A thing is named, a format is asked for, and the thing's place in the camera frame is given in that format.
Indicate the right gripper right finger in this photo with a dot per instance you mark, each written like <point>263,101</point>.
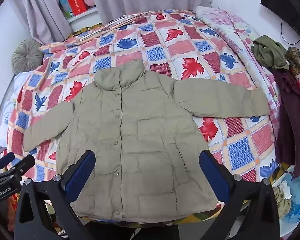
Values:
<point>261,220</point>

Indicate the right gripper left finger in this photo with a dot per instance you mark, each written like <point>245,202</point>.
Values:
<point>32,218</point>

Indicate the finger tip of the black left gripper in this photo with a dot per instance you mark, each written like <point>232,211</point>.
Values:
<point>19,169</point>

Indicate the olive green puffer jacket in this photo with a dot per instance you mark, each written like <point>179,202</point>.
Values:
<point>140,126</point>

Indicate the blue printed shopping bag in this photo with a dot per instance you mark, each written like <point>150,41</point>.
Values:
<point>287,194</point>

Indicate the maroon garment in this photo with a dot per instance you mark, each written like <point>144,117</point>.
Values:
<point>288,137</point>

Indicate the round grey-green pleated cushion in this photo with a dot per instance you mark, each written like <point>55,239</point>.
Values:
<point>26,57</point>

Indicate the leopard print garment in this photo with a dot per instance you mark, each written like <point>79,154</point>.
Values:
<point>293,58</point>

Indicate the dark green crumpled garment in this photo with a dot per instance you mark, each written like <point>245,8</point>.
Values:
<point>269,53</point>

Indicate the grey curtain left panel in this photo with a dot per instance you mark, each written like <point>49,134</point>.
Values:
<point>43,18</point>

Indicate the pink floral folded quilt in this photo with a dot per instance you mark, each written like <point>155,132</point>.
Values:
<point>239,36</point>

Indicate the teal box on windowsill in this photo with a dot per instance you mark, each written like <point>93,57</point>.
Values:
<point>65,8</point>

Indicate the leaf patterned patchwork bedspread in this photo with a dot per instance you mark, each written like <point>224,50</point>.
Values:
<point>171,42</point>

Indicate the red box on windowsill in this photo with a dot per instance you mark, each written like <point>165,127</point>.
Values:
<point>77,6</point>

